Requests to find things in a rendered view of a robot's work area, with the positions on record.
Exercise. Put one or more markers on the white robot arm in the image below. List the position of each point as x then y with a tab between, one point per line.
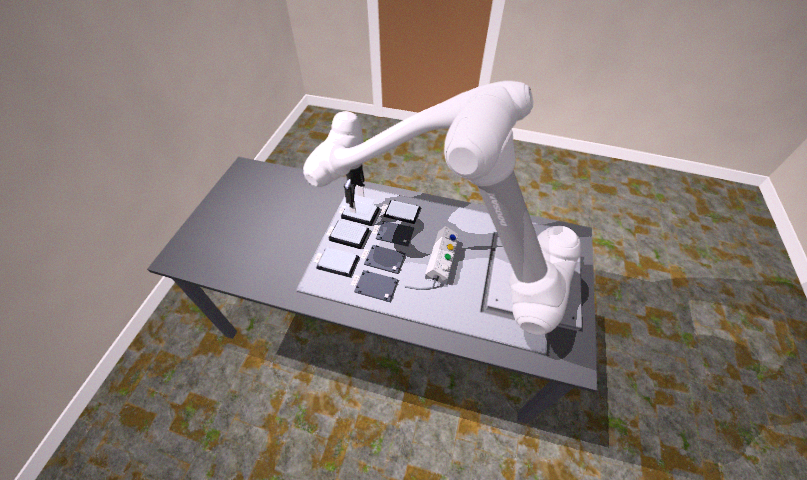
479	147

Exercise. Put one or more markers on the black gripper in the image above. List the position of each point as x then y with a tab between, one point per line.
354	177

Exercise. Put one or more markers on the white button panel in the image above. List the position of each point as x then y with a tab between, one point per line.
440	263

